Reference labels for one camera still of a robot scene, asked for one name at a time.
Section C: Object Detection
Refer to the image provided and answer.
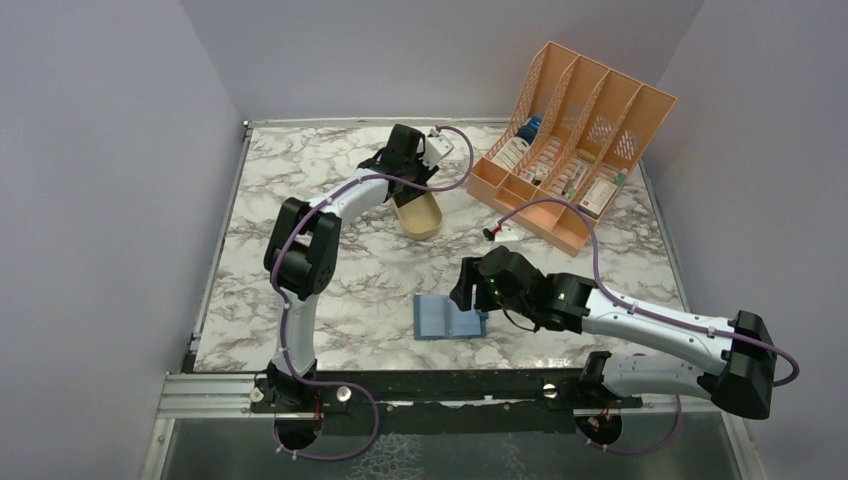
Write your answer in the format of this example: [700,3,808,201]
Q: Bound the black mounting rail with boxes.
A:
[249,352,642,437]

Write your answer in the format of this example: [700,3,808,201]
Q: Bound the blue bottle in organizer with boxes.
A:
[515,116,542,145]

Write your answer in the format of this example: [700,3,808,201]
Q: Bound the blue card holder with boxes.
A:
[413,294,488,341]

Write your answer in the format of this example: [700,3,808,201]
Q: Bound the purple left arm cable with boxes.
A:
[270,125,476,392]

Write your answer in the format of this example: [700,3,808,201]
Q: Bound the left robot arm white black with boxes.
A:
[263,124,454,411]

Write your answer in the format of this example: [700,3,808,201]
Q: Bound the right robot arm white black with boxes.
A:
[449,246,776,420]

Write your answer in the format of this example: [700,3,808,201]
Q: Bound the red white medicine box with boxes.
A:
[578,177,618,219]

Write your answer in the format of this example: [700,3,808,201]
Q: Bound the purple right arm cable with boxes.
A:
[484,197,801,388]

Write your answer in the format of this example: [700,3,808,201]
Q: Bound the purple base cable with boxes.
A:
[273,377,384,464]
[573,394,687,460]

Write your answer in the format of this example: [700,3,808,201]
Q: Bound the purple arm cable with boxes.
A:
[484,197,801,388]
[270,125,476,392]

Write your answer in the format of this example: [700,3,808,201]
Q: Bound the orange file organizer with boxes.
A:
[467,42,677,256]

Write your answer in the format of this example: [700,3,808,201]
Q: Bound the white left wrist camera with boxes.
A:
[422,128,454,169]

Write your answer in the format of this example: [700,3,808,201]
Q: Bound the white box in organizer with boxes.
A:
[491,136,530,171]

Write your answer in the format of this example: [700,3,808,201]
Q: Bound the beige oval tray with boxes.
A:
[391,192,443,241]

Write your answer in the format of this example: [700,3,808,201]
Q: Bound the small items in organizer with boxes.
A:
[519,163,551,186]

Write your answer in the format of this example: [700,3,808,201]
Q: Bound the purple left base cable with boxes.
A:
[273,377,384,464]

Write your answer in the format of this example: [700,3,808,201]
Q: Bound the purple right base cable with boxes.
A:
[573,394,687,460]

